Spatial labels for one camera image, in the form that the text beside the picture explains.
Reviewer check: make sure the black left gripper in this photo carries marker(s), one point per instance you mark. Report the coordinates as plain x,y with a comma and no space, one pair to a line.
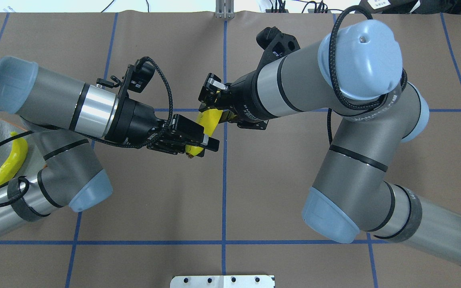
135,123

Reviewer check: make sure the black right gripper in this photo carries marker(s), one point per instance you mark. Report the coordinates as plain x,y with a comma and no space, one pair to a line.
247,97

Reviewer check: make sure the yellow-green banana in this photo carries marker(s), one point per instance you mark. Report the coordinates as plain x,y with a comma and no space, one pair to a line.
209,119
16,157

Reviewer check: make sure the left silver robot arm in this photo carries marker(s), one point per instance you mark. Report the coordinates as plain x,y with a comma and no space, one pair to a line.
62,115

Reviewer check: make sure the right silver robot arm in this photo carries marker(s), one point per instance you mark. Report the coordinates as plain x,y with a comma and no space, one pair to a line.
357,72

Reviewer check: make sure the grey square plate orange rim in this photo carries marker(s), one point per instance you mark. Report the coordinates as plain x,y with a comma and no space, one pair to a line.
29,165

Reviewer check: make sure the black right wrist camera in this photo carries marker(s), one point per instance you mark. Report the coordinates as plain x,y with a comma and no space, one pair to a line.
276,44

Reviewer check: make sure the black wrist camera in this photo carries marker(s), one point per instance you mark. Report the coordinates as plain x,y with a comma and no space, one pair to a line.
136,79
276,44

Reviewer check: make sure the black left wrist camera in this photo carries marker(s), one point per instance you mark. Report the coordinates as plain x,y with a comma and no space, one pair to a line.
136,79

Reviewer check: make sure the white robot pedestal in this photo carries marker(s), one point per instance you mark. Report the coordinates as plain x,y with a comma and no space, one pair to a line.
223,281

